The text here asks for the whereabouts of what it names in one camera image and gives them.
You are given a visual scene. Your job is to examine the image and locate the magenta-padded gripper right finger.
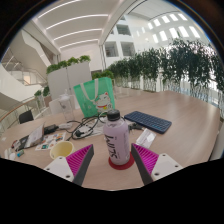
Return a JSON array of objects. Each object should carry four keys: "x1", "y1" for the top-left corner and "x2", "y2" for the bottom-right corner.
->
[{"x1": 130, "y1": 143, "x2": 184, "y2": 186}]

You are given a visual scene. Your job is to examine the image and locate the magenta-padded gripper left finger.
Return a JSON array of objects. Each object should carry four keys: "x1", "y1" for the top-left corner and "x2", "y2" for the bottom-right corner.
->
[{"x1": 43, "y1": 143, "x2": 95, "y2": 187}]

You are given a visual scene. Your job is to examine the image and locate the yellow cup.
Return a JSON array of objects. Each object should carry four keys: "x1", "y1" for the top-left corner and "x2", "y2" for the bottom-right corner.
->
[{"x1": 49, "y1": 140, "x2": 76, "y2": 160}]

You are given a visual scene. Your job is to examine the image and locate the clear plastic packet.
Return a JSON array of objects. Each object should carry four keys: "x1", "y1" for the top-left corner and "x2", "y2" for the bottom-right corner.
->
[{"x1": 135, "y1": 128, "x2": 157, "y2": 149}]

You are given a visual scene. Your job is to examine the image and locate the flat round red coaster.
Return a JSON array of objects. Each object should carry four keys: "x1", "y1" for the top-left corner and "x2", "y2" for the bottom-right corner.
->
[{"x1": 108, "y1": 152, "x2": 136, "y2": 171}]

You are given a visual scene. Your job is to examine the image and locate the sticker sheet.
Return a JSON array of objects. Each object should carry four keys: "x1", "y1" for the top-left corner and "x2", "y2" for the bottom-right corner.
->
[{"x1": 35, "y1": 131, "x2": 67, "y2": 152}]

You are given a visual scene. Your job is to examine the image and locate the white power adapter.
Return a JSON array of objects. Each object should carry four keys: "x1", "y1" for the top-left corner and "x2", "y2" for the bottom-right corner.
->
[{"x1": 58, "y1": 122, "x2": 73, "y2": 130}]

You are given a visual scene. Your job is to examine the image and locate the dark blue keyboard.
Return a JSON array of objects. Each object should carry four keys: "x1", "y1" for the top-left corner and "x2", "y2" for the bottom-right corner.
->
[{"x1": 123, "y1": 110, "x2": 173, "y2": 135}]

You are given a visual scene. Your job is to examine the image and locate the lilac drink bottle black cap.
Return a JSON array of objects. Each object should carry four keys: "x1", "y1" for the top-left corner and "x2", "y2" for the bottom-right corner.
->
[{"x1": 102, "y1": 109, "x2": 131, "y2": 166}]

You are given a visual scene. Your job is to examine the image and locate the black power brick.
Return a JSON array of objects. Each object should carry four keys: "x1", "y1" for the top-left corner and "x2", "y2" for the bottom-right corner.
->
[{"x1": 43, "y1": 124, "x2": 60, "y2": 135}]

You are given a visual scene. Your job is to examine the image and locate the clear plastic bottle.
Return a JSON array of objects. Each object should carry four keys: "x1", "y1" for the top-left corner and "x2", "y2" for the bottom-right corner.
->
[{"x1": 58, "y1": 93, "x2": 76, "y2": 123}]

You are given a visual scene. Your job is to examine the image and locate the black chair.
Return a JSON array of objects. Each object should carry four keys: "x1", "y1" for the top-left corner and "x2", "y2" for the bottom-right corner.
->
[{"x1": 18, "y1": 109, "x2": 35, "y2": 125}]

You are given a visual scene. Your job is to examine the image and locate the green tote bag cat print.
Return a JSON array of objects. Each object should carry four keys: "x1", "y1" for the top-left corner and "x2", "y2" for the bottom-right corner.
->
[{"x1": 73, "y1": 76, "x2": 116, "y2": 118}]

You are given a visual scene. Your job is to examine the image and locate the white planter with green plants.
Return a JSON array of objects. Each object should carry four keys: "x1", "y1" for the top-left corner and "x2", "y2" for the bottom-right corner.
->
[{"x1": 45, "y1": 55, "x2": 93, "y2": 100}]

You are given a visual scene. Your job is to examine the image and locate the row of potted trees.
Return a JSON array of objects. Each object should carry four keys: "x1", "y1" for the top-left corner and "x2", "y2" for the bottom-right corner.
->
[{"x1": 107, "y1": 38, "x2": 224, "y2": 119}]

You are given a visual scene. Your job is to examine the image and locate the group of ceiling light strips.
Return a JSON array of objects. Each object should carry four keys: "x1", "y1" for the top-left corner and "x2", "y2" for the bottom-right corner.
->
[{"x1": 37, "y1": 0, "x2": 110, "y2": 50}]

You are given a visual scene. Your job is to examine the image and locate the black cable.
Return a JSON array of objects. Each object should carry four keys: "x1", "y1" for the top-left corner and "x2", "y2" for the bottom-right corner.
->
[{"x1": 65, "y1": 111, "x2": 108, "y2": 141}]

